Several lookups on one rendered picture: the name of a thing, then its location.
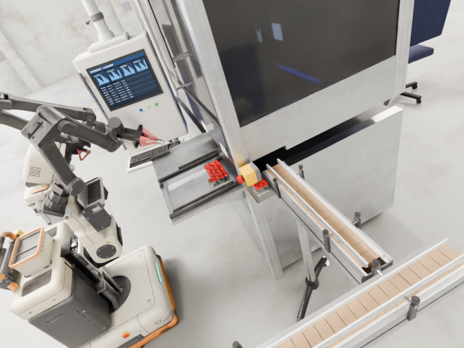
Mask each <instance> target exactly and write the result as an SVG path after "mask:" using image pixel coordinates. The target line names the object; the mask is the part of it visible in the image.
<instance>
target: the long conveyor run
mask: <svg viewBox="0 0 464 348"><path fill-rule="evenodd" d="M448 240H449V239H448V238H443V239H440V238H436V239H435V240H433V241H432V242H430V243H429V244H426V245H425V246H423V247H422V248H420V249H419V250H417V251H415V252H413V253H412V254H410V255H409V256H407V257H406V258H403V259H402V260H400V261H399V262H397V263H396V264H393V265H392V266H390V267H389V268H387V269H385V270H384V271H381V270H380V260H379V259H373V261H372V264H373V266H372V270H371V278H370V279H368V280H367V281H365V282H364V283H362V284H360V285H358V286H357V287H355V288H354V289H352V290H351V291H348V292H347V293H345V294H344V295H342V296H340V297H339V298H337V299H335V300H334V301H332V302H330V303H329V304H327V305H325V306H324V307H322V308H321V309H319V310H317V311H315V312H314V313H312V314H311V315H309V316H307V317H306V318H304V319H302V320H301V321H299V322H297V323H296V324H294V325H292V326H290V327H289V328H287V329H285V330H284V331H282V332H280V333H279V334H277V335H276V336H274V337H272V338H270V339H269V340H267V341H266V342H264V343H262V344H261V345H259V346H257V347H256V348H370V347H372V346H373V345H375V344H376V343H378V342H380V341H381V340H382V339H384V338H386V337H388V336H389V335H390V334H392V333H394V332H395V331H397V330H398V329H400V328H401V327H403V326H404V325H406V324H407V323H409V322H411V321H412V320H413V319H415V318H417V317H419V316H420V315H421V314H423V313H425V312H426V311H427V310H429V309H431V308H432V307H434V306H435V305H437V304H438V303H440V302H442V301H443V300H444V299H446V298H448V297H449V296H451V295H452V294H454V293H456V292H457V291H458V290H460V289H462V288H463V287H464V254H463V255H461V254H460V253H459V252H458V251H456V250H454V249H453V248H452V247H450V246H449V245H447V243H448Z"/></svg>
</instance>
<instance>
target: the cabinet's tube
mask: <svg viewBox="0 0 464 348"><path fill-rule="evenodd" d="M81 1H82V3H83V5H84V7H85V9H86V10H87V12H88V14H89V16H88V17H89V20H88V21H86V25H89V23H90V22H93V23H94V25H95V27H96V29H97V31H98V33H99V34H98V38H99V40H100V41H101V42H103V41H107V40H109V39H112V38H113V37H115V35H114V33H113V31H111V30H109V29H108V26H107V25H106V22H105V21H104V15H103V13H102V12H100V11H99V8H98V7H97V4H96V3H95V0H81Z"/></svg>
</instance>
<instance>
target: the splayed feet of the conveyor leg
mask: <svg viewBox="0 0 464 348"><path fill-rule="evenodd" d="M328 266H329V261H328V259H327V258H326V257H325V256H322V257H321V259H320V261H319V262H318V263H317V265H316V267H315V269H314V272H315V277H316V281H315V282H314V283H313V284H311V283H309V282H308V280H307V277H306V278H305V282H306V286H307V287H306V289H305V291H304V295H303V297H302V302H301V304H300V308H299V312H298V315H297V320H296V323H297V322H299V321H301V320H302V319H304V318H305V314H306V310H307V306H308V304H309V299H310V297H311V293H312V291H313V290H315V289H317V288H318V287H319V281H318V276H319V274H320V272H321V270H322V268H323V267H328Z"/></svg>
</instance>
